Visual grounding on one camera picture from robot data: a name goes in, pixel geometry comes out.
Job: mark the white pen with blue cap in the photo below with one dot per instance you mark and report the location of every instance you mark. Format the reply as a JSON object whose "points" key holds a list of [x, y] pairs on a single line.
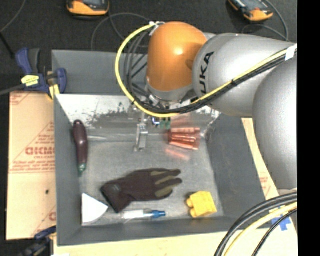
{"points": [[140, 214]]}

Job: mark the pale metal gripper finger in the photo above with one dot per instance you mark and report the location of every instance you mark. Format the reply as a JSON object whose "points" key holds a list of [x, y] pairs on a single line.
{"points": [[137, 140], [143, 140]]}

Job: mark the yellow toy brick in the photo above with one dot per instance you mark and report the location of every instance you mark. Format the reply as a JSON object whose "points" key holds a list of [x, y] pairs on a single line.
{"points": [[202, 203]]}

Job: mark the dark purple toy eggplant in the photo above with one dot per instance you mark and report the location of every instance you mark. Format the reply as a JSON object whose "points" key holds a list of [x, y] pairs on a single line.
{"points": [[81, 145]]}

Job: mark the clear packet of copper tubes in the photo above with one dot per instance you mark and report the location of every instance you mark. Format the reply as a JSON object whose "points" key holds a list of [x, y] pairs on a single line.
{"points": [[185, 138]]}

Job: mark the grey metal bin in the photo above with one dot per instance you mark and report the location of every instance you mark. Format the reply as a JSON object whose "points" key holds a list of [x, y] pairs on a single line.
{"points": [[140, 160]]}

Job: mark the white quarter-round flat piece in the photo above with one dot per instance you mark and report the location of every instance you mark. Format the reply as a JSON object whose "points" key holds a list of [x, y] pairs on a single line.
{"points": [[91, 208]]}

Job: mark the dark brown glove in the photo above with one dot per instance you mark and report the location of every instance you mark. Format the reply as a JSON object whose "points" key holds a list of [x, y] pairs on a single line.
{"points": [[140, 186]]}

